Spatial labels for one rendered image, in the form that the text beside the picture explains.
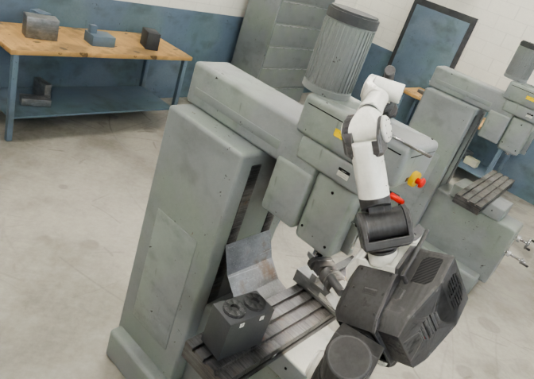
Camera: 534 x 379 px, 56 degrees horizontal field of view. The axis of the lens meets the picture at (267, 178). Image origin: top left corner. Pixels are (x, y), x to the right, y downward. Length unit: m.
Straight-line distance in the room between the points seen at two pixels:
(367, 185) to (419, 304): 0.35
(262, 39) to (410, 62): 2.97
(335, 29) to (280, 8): 4.99
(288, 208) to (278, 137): 0.30
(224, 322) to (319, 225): 0.52
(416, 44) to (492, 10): 1.23
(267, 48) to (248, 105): 4.84
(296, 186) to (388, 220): 0.63
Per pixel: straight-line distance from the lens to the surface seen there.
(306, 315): 2.36
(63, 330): 3.29
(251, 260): 2.45
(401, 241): 1.47
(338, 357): 1.31
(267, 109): 2.07
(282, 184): 2.05
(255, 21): 7.11
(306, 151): 1.95
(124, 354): 3.00
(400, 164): 1.75
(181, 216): 2.38
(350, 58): 1.91
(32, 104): 5.37
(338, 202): 1.93
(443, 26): 8.77
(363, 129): 1.44
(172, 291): 2.57
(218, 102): 2.26
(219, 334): 1.95
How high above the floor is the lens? 2.37
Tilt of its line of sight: 25 degrees down
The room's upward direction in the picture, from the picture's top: 19 degrees clockwise
